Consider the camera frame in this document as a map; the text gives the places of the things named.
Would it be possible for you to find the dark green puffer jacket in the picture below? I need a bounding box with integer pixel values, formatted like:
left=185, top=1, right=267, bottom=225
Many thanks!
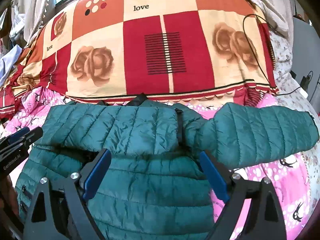
left=16, top=100, right=319, bottom=239

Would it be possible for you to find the person's left hand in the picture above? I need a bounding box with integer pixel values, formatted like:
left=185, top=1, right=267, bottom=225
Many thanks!
left=0, top=176, right=19, bottom=216

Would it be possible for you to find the pink penguin quilt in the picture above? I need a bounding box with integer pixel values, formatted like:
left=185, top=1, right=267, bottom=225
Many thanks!
left=1, top=87, right=310, bottom=239

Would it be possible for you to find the light blue cloth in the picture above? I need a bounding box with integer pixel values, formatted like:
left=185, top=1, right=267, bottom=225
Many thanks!
left=0, top=45, right=22, bottom=87

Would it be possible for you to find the white curtain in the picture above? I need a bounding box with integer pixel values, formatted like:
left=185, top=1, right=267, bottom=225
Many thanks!
left=24, top=0, right=55, bottom=44

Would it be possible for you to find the red rose pattern blanket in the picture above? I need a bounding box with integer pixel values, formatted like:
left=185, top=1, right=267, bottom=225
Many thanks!
left=1, top=0, right=277, bottom=118

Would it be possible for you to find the black cable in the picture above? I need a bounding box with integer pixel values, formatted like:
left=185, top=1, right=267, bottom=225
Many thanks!
left=242, top=13, right=315, bottom=96

